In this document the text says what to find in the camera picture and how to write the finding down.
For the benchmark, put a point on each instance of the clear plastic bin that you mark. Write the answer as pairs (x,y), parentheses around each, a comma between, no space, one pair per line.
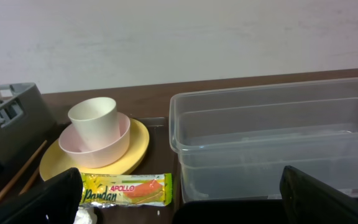
(234,143)

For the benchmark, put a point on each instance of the white tissue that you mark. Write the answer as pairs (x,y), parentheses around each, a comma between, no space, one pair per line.
(85,216)

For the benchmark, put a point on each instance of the pink plastic bowl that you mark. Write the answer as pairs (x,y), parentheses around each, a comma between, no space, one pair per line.
(73,146)

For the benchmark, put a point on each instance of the yellow pandan cake wrapper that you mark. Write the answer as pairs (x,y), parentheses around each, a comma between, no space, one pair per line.
(102,190)

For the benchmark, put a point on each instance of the grey dishwasher rack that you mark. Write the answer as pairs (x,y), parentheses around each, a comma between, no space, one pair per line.
(23,116)

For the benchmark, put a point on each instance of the cream plastic cup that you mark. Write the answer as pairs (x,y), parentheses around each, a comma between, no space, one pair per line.
(96,121)

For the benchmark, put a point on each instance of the yellow plastic plate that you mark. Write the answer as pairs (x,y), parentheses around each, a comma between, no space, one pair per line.
(54,161)

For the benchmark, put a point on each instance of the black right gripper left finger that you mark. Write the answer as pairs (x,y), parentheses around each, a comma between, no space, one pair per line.
(54,201)

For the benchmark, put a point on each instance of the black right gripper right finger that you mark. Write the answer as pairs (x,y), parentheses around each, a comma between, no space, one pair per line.
(308,200)

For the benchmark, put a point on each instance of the dark brown serving tray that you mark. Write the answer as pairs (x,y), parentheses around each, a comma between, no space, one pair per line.
(158,159)

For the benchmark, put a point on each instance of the wooden chopstick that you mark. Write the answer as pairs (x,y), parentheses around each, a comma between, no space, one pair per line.
(30,182)
(17,176)

